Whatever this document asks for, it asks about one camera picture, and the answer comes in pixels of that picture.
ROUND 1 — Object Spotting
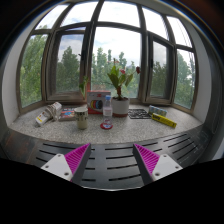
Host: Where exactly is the coiled beige rope bundle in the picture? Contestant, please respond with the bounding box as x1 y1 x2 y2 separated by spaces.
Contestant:
44 103 58 122

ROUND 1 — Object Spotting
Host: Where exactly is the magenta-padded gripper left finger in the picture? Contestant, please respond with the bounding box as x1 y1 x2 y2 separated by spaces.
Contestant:
40 143 92 184

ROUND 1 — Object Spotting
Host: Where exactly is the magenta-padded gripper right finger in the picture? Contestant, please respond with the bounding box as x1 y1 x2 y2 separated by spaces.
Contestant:
132 143 184 186

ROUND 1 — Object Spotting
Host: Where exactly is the dark book with colourful cover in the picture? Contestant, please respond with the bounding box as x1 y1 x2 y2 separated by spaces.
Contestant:
58 107 77 122

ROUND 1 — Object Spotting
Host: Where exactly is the red and white cardboard box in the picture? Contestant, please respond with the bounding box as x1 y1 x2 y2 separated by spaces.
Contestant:
86 89 112 115

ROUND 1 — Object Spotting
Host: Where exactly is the cream mug with black lettering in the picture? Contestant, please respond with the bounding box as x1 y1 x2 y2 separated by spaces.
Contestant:
73 106 90 130

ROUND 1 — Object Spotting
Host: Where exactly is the brown-framed bay window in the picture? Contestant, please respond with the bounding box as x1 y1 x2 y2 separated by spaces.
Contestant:
16 0 199 114

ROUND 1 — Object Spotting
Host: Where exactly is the potted red-flowered plant, white pot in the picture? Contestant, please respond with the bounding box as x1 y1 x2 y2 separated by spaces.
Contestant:
78 58 142 118

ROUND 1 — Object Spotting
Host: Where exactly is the flat round red coaster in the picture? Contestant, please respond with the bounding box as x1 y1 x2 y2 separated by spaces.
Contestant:
99 122 114 131

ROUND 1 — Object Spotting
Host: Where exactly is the black openwork trivet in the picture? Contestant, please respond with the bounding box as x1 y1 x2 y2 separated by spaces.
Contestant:
127 108 152 120

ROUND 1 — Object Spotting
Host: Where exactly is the clear blue-capped water bottle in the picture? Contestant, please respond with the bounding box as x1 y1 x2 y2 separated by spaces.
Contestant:
101 95 114 129

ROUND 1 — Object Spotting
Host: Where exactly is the long yellow box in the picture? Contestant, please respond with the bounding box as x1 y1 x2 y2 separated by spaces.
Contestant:
151 112 178 129

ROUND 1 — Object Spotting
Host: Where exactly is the small blue patterned box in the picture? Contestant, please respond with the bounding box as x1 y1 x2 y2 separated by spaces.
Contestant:
148 104 168 118

